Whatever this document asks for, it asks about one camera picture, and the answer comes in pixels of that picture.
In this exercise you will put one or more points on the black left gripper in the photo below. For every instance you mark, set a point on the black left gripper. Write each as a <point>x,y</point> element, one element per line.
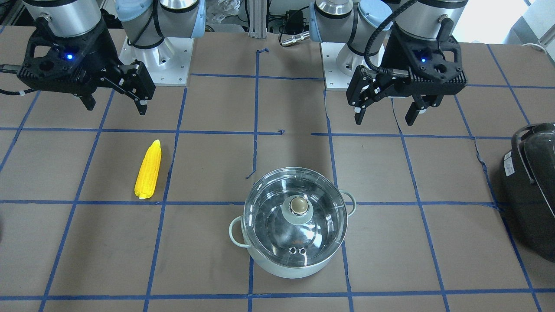
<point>398,54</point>

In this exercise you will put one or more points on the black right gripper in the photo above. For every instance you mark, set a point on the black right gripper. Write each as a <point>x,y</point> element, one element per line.
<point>105,55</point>

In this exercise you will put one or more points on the yellow corn cob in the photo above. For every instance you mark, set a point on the yellow corn cob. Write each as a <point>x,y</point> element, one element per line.
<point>147,176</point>

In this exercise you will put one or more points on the glass pot lid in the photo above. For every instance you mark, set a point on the glass pot lid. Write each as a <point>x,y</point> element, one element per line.
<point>295,219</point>

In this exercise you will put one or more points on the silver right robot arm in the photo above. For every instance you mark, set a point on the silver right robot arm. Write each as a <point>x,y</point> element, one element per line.
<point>146,22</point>

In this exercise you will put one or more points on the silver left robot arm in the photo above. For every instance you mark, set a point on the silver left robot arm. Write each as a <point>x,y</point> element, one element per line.
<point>366,26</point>

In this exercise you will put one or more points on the dark brown rice cooker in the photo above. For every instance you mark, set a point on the dark brown rice cooker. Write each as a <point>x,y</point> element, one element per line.
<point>529,168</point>

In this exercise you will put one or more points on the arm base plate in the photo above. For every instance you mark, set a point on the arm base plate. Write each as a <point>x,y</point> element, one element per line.
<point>338,63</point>
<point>168,64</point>

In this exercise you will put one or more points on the aluminium frame post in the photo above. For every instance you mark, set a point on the aluminium frame post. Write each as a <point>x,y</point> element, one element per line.
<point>257,18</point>

